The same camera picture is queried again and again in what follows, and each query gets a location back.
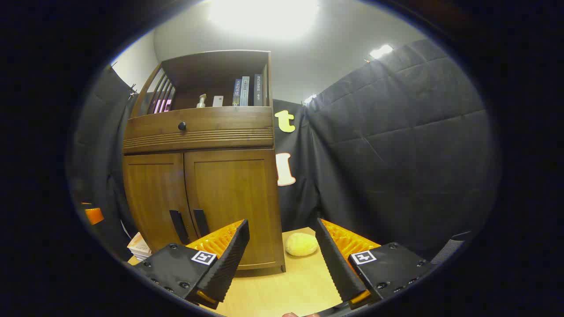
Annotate stack of books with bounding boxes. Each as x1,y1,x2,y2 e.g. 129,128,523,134
127,232,152,261

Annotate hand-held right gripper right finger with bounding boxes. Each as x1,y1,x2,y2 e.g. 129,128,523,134
314,218,437,310

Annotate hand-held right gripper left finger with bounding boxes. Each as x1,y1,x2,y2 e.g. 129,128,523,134
132,219,250,310

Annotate wooden cabinet drawer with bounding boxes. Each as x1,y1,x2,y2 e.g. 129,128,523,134
123,106,274,154

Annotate wooden shoe cabinet door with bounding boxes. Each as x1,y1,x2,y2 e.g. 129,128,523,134
184,149,285,270
123,153,197,251

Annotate small ceiling light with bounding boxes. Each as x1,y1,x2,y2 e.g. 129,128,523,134
369,44,394,59

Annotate black door handle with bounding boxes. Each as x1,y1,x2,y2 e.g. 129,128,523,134
193,209,210,238
170,210,190,245

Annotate large ceiling light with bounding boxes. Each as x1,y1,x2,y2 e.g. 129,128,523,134
208,0,320,40

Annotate wooden double-door shoe cabinet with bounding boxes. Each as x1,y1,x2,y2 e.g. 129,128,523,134
122,50,286,273

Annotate grey woven strap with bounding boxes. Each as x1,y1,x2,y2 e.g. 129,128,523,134
432,231,472,265

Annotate yellow plush ball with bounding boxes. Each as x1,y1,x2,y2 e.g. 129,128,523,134
285,232,319,257

